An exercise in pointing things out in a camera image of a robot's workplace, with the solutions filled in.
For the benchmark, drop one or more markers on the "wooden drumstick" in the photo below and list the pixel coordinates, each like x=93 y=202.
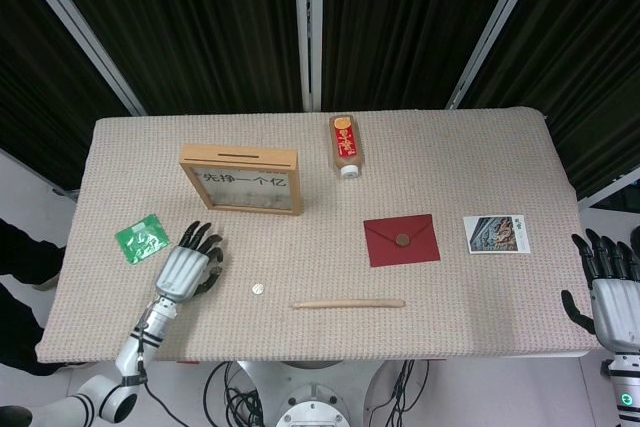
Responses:
x=350 y=304

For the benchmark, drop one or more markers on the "green card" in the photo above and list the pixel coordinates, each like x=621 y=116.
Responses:
x=141 y=238

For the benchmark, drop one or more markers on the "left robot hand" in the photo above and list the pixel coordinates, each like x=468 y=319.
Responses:
x=182 y=269

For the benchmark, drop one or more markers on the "white frame post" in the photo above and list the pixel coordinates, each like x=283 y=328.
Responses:
x=309 y=27
x=492 y=27
x=80 y=32

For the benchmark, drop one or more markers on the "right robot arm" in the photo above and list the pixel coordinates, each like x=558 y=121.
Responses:
x=625 y=387

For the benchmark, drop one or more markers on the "silver coin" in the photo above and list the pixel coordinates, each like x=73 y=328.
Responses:
x=257 y=289

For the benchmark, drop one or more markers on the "beige woven tablecloth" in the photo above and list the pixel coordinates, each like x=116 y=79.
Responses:
x=320 y=332

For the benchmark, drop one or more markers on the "wooden frame money box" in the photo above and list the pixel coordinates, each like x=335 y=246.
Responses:
x=240 y=157

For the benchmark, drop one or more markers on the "dark red envelope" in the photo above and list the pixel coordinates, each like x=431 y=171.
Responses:
x=400 y=252

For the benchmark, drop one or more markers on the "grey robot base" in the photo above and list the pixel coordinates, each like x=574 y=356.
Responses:
x=310 y=397

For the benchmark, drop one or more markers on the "pile of silver coins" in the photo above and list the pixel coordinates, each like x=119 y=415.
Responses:
x=250 y=199

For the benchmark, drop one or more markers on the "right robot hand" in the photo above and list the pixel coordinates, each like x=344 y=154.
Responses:
x=612 y=302

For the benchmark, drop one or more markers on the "photo postcard with white border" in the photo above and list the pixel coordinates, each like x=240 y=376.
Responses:
x=496 y=234

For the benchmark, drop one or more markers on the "brown bottle with red label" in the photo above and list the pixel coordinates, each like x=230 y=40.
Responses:
x=345 y=144

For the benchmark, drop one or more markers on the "person in black clothes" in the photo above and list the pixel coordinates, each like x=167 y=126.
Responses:
x=20 y=297

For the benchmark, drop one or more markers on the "black pleated curtain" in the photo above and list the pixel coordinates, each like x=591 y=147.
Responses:
x=210 y=22

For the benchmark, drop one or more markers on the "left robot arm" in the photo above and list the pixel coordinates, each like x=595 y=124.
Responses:
x=130 y=352

